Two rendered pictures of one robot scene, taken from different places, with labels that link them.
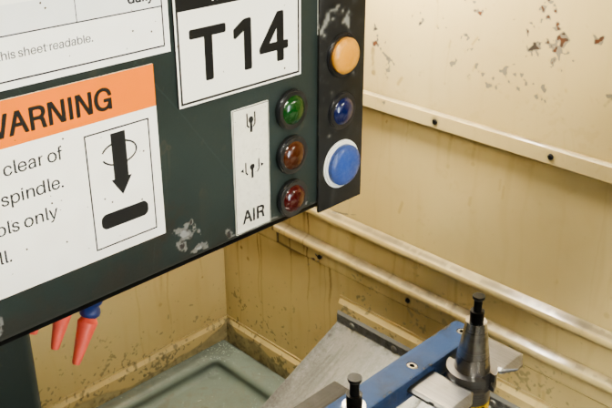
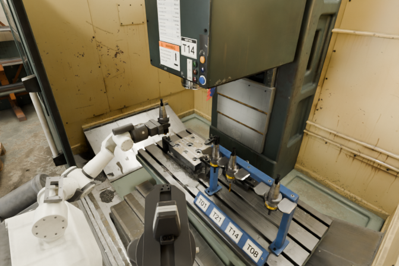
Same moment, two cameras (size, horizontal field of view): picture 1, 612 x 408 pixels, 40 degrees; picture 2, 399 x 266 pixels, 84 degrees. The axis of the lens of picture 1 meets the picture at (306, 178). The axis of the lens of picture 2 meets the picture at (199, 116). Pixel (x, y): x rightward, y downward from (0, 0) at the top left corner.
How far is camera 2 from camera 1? 1.03 m
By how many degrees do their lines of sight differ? 82
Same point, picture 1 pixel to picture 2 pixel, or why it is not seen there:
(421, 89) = not seen: outside the picture
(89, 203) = (173, 60)
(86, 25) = (173, 37)
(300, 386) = (345, 225)
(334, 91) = (201, 65)
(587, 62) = not seen: outside the picture
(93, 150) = (173, 54)
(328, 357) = (362, 231)
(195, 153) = (183, 62)
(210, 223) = (184, 74)
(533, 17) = not seen: outside the picture
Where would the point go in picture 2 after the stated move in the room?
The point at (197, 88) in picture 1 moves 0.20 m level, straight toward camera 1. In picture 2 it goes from (183, 52) to (133, 52)
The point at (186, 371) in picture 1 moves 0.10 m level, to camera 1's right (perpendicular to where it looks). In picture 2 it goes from (357, 208) to (366, 220)
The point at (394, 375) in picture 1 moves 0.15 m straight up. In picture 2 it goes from (263, 176) to (269, 148)
